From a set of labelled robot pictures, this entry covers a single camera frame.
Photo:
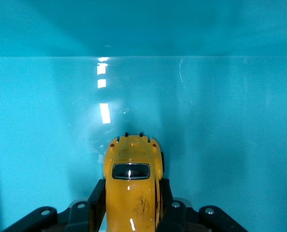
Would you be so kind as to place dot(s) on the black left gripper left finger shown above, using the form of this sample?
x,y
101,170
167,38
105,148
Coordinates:
x,y
95,207

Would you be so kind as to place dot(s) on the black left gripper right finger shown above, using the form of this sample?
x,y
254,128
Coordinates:
x,y
172,212

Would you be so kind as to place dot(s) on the yellow beetle toy car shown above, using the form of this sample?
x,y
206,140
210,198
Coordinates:
x,y
129,193

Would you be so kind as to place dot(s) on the teal plastic storage bin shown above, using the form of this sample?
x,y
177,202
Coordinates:
x,y
206,120

